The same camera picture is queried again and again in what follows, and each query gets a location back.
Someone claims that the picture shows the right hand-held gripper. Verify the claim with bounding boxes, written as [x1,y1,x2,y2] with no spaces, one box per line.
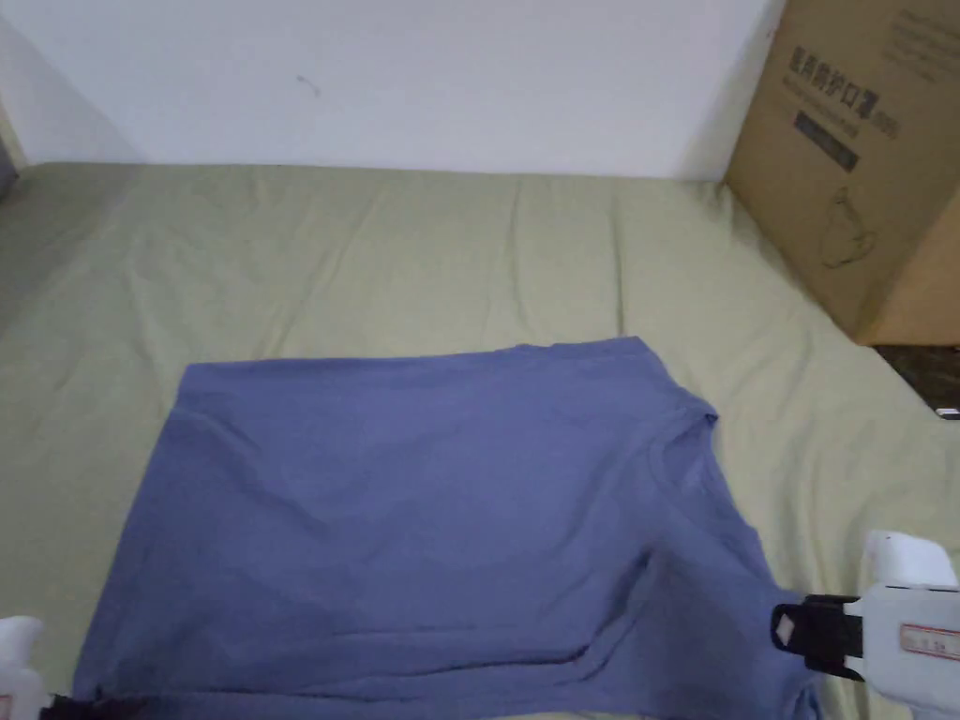
[772,528,960,685]

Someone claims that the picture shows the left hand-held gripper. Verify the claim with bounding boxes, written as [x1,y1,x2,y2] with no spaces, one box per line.
[0,616,155,720]

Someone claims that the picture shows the blue shirt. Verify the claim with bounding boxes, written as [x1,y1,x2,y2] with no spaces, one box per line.
[70,336,822,720]

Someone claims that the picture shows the brown cardboard carton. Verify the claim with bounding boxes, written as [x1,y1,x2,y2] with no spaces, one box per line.
[723,0,960,348]

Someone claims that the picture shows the bed with pale green sheet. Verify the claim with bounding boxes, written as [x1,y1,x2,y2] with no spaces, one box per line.
[0,160,960,720]

